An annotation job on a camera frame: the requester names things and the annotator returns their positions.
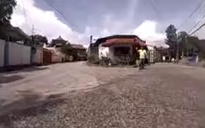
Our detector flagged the low bushes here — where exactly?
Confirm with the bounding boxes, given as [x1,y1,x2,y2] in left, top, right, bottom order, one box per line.
[87,54,138,66]

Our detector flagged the utility pole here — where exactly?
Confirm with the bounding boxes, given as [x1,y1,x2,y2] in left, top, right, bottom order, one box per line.
[89,35,94,51]

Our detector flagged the building with red roof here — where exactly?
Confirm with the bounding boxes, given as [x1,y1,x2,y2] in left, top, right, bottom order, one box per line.
[87,34,155,66]

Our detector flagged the grey concrete road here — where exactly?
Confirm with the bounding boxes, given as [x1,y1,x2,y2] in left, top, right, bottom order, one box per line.
[0,60,205,128]

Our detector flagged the person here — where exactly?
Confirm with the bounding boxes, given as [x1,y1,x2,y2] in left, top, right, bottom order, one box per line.
[136,46,149,71]

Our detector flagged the house with brown gate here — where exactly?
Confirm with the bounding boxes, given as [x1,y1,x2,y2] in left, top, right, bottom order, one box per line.
[32,34,88,65]

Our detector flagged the slender distant tree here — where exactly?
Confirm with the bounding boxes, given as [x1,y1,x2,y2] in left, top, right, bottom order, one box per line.
[164,23,191,62]

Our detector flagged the house with dark roof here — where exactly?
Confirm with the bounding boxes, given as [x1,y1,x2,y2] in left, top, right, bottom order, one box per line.
[0,19,33,44]

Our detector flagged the large dark green tree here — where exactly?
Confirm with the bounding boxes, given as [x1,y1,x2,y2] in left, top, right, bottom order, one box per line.
[0,0,18,24]

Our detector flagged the white boundary wall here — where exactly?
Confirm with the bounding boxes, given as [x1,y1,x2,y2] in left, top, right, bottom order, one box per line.
[0,36,42,69]

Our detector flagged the overhead wires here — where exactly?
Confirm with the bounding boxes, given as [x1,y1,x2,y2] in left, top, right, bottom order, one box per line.
[21,0,205,38]

